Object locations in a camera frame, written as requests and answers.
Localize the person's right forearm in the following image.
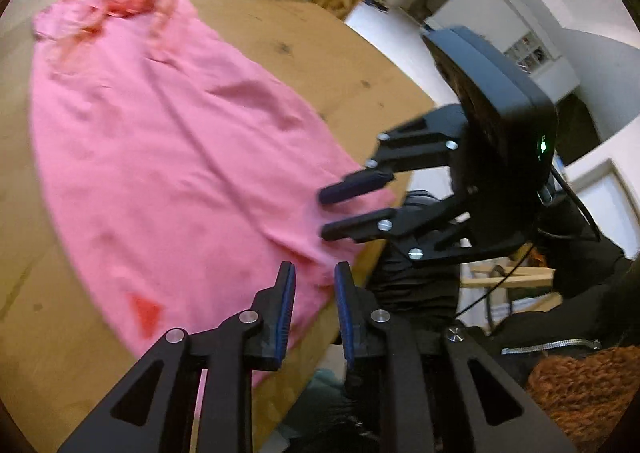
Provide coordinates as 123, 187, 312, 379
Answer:
537, 203, 626, 299

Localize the pink shirt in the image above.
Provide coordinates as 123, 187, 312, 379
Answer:
30, 0, 401, 389

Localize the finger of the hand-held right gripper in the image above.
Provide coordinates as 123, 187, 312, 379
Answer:
318, 104, 468, 206
320, 193, 481, 266

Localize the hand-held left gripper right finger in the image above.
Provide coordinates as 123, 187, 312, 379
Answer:
334, 262, 578, 453

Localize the orange knitted cloth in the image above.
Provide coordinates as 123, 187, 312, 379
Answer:
526, 345, 640, 446

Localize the person's black jacket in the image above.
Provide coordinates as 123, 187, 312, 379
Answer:
370, 190, 640, 453

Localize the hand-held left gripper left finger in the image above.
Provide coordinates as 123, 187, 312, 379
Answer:
57, 262, 297, 453

